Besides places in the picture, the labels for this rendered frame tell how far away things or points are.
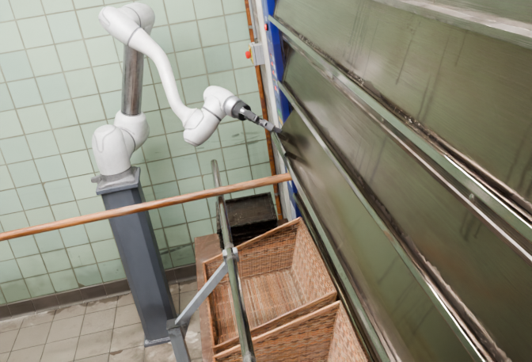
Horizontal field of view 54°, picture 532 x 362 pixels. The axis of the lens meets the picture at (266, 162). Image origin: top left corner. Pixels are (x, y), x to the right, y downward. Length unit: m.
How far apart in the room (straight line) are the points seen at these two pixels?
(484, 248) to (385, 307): 0.40
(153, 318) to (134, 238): 0.52
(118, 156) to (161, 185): 0.71
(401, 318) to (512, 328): 0.39
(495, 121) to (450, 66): 0.15
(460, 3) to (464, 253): 0.38
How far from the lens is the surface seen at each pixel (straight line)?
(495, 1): 0.70
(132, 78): 2.65
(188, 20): 2.99
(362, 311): 1.22
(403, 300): 1.16
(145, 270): 2.89
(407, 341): 1.12
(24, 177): 3.35
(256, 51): 2.68
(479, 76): 0.75
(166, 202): 1.92
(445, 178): 0.88
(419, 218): 1.00
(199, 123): 2.29
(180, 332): 1.76
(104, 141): 2.60
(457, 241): 0.90
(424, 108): 0.85
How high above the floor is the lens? 2.05
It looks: 24 degrees down
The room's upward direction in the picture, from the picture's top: 9 degrees counter-clockwise
